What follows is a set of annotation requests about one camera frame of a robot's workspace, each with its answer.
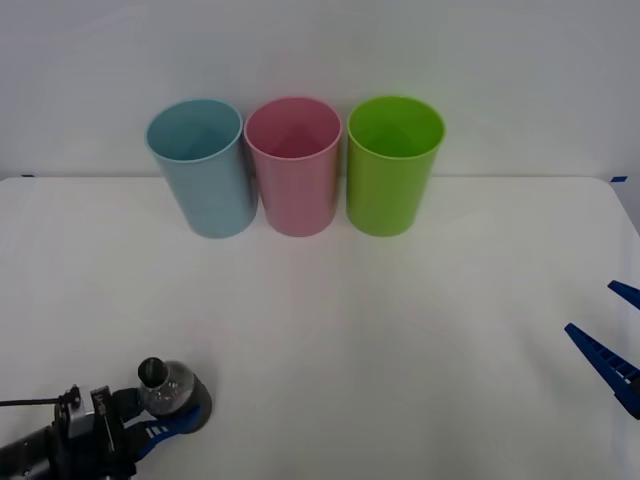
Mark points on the green plastic bin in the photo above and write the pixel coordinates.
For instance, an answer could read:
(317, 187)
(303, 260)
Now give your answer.
(385, 200)

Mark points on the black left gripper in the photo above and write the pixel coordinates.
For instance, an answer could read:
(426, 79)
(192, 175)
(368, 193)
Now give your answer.
(107, 457)

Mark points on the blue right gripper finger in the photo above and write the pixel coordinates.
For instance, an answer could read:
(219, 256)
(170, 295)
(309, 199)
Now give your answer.
(627, 295)
(607, 362)

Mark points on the pale blue plastic bin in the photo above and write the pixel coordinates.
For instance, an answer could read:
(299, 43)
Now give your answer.
(210, 195)

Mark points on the pink plastic bin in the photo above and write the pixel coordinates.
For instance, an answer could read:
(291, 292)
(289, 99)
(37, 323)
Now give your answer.
(300, 200)

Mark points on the small clear bottle black cap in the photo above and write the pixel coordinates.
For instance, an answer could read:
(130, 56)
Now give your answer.
(172, 387)

